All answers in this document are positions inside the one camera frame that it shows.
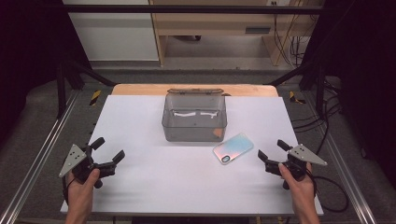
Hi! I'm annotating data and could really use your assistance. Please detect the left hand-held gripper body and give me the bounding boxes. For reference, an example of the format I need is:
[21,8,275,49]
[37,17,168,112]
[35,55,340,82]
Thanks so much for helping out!
[59,144,118,189]

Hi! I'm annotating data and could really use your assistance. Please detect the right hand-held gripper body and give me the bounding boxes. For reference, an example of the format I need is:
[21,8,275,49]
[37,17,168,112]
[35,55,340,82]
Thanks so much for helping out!
[264,144,329,190]

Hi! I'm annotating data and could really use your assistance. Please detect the iridescent smartphone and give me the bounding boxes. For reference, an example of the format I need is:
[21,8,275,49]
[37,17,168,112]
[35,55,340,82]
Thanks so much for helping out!
[212,133,255,165]

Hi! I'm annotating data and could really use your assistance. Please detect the clear plastic storage box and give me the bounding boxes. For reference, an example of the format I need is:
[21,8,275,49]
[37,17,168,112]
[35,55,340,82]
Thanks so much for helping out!
[161,88,229,144]

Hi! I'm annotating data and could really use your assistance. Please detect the person's left hand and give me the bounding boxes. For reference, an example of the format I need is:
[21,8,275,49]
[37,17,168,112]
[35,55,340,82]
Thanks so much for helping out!
[65,168,102,207]

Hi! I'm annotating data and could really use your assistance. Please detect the person's right hand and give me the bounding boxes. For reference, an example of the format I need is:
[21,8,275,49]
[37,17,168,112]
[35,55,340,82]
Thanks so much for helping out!
[277,162,318,208]

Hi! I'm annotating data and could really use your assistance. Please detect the white table board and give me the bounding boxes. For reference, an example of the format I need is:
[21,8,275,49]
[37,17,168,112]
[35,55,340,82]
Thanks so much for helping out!
[60,94,324,217]

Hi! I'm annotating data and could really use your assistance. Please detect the yellow black hazard tape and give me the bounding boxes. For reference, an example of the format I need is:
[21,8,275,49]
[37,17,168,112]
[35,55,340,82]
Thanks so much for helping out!
[89,90,103,107]
[289,91,306,105]

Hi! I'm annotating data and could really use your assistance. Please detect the wooden table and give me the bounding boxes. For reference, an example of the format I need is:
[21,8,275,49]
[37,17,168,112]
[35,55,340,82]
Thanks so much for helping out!
[111,83,279,98]

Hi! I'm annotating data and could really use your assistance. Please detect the dark curtain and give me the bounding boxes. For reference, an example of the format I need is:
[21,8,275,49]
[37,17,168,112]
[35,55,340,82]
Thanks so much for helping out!
[302,0,396,189]
[0,0,92,143]

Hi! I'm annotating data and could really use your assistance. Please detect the white cabinet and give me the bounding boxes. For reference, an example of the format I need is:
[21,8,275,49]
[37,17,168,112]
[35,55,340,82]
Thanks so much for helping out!
[62,0,160,62]

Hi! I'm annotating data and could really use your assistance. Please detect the light wooden desk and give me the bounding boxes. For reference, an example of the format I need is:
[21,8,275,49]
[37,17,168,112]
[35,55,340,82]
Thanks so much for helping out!
[148,0,325,67]

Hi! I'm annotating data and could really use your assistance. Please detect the black floor cables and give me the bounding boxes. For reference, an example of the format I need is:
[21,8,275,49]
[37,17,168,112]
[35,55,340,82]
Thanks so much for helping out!
[292,78,344,157]

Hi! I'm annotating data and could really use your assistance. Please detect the aluminium floor rail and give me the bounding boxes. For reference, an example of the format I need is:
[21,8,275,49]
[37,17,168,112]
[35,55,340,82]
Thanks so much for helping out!
[302,91,378,224]
[0,90,80,224]

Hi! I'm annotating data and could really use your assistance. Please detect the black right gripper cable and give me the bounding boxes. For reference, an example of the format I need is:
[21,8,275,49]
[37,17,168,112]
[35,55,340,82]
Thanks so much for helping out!
[306,166,349,214]

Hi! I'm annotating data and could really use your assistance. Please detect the black metal frame stand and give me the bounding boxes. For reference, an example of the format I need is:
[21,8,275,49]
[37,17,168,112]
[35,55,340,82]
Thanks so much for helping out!
[266,60,328,118]
[55,59,117,119]

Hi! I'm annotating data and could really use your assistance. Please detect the bundle of hanging cables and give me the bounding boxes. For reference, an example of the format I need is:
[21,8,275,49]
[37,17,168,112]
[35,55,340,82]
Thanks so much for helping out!
[272,1,312,68]

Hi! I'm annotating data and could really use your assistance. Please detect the black horizontal frame bar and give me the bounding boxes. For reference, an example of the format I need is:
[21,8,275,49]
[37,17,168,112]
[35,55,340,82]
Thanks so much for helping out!
[62,4,325,15]

